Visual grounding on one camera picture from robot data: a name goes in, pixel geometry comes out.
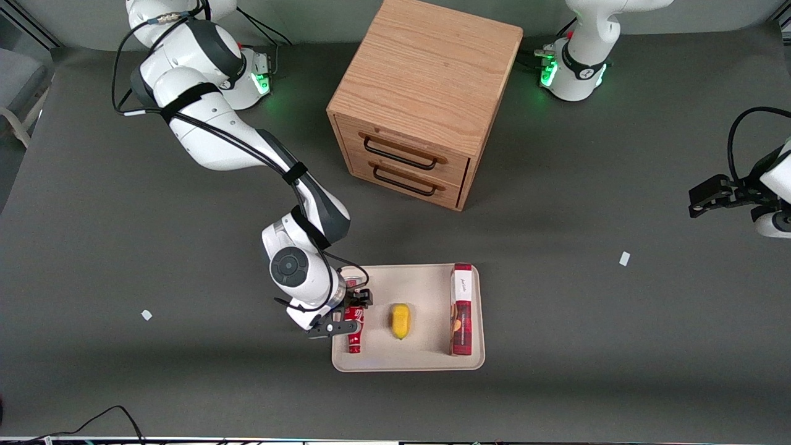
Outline black metal drawer handle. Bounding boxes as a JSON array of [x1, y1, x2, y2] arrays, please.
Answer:
[[372, 164, 438, 198], [363, 135, 439, 171]]

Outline red coke bottle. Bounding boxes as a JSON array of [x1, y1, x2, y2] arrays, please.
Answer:
[[344, 278, 366, 355]]

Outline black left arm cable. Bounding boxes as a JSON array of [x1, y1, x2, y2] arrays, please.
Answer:
[[727, 106, 791, 184]]

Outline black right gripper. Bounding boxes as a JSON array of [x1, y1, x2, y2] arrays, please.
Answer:
[[337, 287, 374, 313]]

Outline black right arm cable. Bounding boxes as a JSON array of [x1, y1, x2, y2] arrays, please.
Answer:
[[111, 0, 354, 313]]

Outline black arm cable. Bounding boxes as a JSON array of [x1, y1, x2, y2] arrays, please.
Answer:
[[111, 0, 354, 313], [727, 106, 791, 184]]

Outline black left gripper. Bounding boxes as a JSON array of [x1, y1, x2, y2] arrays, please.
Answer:
[[689, 162, 774, 219]]

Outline wooden drawer cabinet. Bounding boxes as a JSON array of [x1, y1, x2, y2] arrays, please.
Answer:
[[326, 0, 525, 213]]

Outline red white snack box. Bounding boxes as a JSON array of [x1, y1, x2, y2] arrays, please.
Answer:
[[449, 263, 475, 357]]

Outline yellow lemon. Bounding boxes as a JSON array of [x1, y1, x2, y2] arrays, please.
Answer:
[[390, 303, 412, 341]]

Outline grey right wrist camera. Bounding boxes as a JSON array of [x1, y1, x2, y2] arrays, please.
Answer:
[[305, 316, 363, 341]]

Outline grey chair beige frame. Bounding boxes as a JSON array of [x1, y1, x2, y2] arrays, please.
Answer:
[[0, 46, 51, 150]]

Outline black left base cables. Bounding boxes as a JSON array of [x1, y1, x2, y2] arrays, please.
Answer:
[[518, 17, 582, 72]]

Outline beige plastic tray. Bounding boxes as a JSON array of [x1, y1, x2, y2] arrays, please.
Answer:
[[331, 264, 486, 373]]

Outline black base cables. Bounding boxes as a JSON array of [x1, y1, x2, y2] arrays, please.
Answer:
[[235, 11, 295, 84], [518, 17, 582, 72]]

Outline black floor cable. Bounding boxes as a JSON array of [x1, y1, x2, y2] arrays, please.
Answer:
[[0, 405, 146, 445]]

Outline black right base cables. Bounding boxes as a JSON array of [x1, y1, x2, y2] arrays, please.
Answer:
[[235, 11, 295, 84]]

